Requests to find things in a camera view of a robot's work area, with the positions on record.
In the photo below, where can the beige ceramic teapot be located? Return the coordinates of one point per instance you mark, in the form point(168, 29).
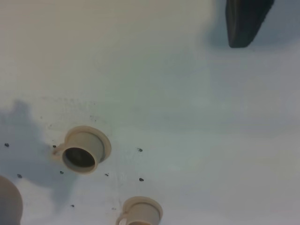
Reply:
point(11, 203)

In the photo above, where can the beige near teacup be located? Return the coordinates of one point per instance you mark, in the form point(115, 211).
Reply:
point(75, 159)

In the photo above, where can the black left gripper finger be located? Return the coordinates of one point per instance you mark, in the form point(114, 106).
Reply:
point(244, 19)

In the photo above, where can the beige far cup saucer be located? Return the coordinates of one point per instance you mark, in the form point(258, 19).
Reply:
point(129, 203)

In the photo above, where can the beige near cup saucer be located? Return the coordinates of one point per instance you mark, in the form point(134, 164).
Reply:
point(90, 140)

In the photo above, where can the beige cup saucer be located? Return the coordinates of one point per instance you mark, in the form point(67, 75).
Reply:
point(90, 140)
point(129, 203)

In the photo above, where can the beige teacup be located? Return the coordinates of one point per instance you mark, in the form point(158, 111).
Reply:
point(140, 214)
point(75, 159)

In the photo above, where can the beige far teacup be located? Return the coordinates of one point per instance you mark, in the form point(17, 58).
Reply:
point(140, 214)

